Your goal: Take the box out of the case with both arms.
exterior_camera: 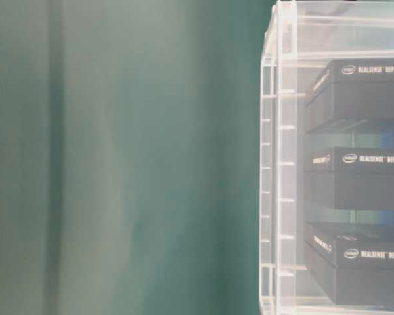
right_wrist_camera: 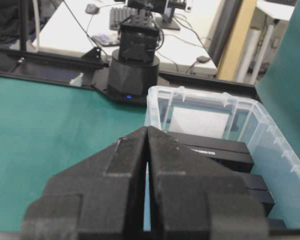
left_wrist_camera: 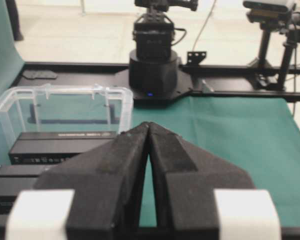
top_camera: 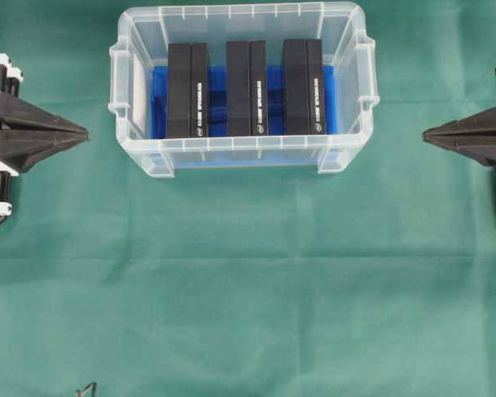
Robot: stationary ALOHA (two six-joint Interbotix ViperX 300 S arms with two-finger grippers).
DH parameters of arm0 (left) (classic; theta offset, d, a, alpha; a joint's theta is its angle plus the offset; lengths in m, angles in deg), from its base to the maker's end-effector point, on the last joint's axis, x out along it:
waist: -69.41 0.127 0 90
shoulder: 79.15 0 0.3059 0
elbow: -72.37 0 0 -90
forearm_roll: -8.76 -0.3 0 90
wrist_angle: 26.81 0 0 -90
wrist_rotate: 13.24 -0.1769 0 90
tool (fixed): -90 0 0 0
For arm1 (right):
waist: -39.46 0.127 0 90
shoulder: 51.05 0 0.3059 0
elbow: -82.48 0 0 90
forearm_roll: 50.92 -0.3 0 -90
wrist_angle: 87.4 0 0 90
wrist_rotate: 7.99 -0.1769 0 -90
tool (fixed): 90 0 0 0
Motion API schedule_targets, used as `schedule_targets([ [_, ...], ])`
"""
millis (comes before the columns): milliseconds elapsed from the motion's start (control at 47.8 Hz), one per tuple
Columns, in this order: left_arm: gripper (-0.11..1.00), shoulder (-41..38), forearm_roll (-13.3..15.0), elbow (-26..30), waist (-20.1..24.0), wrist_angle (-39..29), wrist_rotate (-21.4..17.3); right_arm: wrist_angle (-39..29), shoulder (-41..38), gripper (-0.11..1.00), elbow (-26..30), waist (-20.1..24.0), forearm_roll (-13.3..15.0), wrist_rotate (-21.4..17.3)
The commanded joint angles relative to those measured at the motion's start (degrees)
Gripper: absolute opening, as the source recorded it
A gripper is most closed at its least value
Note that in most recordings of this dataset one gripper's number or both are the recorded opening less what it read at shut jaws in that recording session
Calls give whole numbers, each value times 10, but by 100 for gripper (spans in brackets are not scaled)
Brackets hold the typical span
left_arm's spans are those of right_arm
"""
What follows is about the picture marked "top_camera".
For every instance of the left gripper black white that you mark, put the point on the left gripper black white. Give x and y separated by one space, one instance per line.
20 151

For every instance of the black realsense box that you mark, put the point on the black realsense box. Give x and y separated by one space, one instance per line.
304 89
188 96
247 89

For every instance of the clear plastic storage case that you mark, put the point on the clear plastic storage case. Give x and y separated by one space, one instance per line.
145 33

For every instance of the blue foam insert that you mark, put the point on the blue foam insert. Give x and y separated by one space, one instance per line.
217 103

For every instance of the small metal bracket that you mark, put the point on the small metal bracket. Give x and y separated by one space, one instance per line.
87 391

